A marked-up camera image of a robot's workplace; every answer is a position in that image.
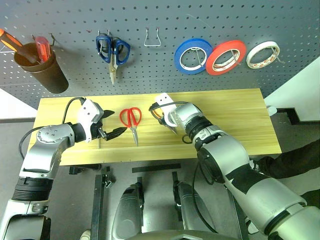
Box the black metal frame post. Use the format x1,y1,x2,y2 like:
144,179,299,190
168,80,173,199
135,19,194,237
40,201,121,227
89,166,112,240

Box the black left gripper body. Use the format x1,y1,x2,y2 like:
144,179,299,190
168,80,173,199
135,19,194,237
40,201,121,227
90,110,110,142

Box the metal double prong hook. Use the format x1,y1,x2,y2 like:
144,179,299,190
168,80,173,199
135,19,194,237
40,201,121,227
96,29,111,55

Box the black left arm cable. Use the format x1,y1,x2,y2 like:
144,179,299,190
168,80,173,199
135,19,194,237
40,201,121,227
18,96,87,161

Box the brown plastic cup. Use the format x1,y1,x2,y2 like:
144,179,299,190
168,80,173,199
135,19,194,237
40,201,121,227
13,42,70,95

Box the red clear handled screwdriver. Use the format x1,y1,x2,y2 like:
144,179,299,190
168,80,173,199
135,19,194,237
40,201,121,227
34,36,52,64

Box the blue handled scissors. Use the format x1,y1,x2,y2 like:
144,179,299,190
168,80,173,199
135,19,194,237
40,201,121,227
95,34,131,86

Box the black under-table bracket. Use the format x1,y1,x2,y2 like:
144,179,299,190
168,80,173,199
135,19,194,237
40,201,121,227
68,165,84,176

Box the red tape roll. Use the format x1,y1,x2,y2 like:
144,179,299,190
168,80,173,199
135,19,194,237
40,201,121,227
205,39,247,77

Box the person's black sleeved arm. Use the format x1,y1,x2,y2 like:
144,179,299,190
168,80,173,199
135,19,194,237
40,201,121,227
254,139,320,180

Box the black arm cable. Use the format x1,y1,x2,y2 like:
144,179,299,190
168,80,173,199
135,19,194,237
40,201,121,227
18,96,87,161
148,100,220,235

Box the blue tape roll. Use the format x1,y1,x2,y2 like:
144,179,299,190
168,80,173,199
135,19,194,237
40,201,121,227
174,37,214,75

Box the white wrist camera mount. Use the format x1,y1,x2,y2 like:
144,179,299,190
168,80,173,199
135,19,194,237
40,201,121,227
77,99,105,144
154,92,179,127

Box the red handled scissors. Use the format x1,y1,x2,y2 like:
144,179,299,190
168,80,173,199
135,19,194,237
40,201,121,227
119,106,143,147

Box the metal wire loop hook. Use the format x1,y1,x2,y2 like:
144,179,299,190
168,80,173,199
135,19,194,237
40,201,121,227
143,26,162,48

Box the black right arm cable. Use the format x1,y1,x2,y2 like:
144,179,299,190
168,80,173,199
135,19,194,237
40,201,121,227
148,100,220,235

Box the grey perforated pegboard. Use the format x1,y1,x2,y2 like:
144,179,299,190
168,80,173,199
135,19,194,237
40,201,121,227
0,0,320,110

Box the grey rounded robot leg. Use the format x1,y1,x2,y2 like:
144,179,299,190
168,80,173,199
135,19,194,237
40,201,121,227
111,181,145,240
173,180,216,235

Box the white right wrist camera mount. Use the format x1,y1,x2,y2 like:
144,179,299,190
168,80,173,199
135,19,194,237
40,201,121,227
154,92,179,127

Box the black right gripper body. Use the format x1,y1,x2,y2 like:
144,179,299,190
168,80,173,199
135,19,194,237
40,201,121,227
149,103,169,127

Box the white tape roll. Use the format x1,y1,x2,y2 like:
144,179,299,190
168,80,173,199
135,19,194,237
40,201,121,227
245,41,281,70

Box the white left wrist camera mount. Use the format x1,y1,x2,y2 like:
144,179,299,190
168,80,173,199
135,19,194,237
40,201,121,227
77,99,105,144

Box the orange black handled screwdriver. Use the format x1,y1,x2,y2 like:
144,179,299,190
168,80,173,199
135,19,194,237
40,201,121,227
0,27,38,64

